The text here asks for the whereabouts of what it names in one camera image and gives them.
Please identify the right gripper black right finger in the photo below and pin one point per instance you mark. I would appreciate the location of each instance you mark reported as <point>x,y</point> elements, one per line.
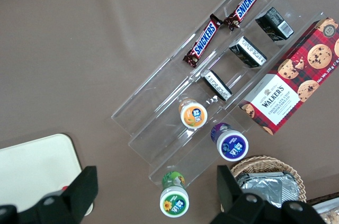
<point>238,208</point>

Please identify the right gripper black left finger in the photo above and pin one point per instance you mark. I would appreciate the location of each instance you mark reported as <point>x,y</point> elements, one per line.
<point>76,197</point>

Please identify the aluminium foil tray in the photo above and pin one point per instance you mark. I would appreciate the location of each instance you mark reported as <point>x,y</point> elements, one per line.
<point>265,187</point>

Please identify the beige plastic tray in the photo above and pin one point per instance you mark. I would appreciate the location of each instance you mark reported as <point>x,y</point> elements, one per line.
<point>34,165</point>

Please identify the light wicker basket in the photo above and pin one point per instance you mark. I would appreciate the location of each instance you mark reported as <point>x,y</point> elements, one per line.
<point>265,161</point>

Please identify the purple-lid cup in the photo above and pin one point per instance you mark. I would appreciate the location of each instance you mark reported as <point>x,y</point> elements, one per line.
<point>233,148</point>

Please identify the green-lid cup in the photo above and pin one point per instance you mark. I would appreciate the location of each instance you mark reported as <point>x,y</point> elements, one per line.
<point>173,205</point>

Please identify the white plastic bin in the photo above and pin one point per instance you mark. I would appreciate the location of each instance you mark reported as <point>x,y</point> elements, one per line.
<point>327,205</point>

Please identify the clear acrylic stepped stand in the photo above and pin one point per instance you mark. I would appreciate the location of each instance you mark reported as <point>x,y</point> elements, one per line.
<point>148,139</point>

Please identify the cookie snack packet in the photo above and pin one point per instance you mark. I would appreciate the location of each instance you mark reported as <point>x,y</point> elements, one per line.
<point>331,218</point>

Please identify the orange-lid cup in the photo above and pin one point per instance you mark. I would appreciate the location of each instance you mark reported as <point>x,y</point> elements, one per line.
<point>194,116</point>

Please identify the small black carton box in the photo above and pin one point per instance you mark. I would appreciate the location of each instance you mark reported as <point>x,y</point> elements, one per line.
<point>275,24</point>
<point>247,52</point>
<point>215,85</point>

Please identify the Walkers red shortbread box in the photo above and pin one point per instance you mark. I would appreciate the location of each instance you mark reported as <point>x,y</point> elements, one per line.
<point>291,89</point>

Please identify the Snickers chocolate bar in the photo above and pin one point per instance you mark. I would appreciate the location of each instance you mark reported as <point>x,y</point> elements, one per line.
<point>249,3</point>
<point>204,41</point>

